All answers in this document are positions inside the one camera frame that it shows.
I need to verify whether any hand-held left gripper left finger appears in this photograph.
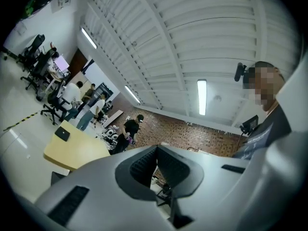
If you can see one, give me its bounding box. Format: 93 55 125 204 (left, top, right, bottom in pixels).
33 145 170 231

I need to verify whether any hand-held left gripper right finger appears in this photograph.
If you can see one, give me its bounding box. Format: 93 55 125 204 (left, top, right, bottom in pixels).
156 144 256 231

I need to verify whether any yellow table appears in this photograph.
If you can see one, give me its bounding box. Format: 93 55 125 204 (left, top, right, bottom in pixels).
43 119 111 171

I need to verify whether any white wheeled robot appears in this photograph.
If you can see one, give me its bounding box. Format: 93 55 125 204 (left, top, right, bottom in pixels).
104 126 120 144

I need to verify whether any black laptop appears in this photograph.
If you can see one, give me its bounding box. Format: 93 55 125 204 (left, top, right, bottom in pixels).
54 126 71 142

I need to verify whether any black chest-mounted device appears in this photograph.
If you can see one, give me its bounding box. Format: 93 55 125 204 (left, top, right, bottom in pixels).
239 115 259 135

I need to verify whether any white board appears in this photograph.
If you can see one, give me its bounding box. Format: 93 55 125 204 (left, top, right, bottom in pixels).
103 109 125 128

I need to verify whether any person's dark grey shirt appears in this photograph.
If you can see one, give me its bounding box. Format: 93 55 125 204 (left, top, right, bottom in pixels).
231 104 294 161

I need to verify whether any long ceiling light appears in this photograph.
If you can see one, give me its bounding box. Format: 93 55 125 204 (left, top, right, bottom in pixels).
197 79 207 116
124 85 141 104
80 27 98 50

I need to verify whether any black office chair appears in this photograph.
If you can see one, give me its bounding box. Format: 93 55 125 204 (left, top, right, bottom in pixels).
15 34 46 67
20 49 56 102
40 83 73 126

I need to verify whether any black cabinet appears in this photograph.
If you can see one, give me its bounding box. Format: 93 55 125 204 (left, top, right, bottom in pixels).
92 82 114 108

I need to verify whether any person's head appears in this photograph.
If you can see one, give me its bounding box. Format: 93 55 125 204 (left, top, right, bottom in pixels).
242 61 286 113

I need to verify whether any brown door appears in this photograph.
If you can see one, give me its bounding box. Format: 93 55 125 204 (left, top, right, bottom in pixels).
68 47 88 79

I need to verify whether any computer monitor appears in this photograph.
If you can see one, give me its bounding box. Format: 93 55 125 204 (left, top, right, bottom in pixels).
54 54 70 72

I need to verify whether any black head-mounted camera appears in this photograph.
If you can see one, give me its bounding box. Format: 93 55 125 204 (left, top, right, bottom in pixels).
234 62 248 82

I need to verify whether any white wall sign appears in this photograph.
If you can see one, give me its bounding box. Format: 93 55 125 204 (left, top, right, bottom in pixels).
51 0 73 13

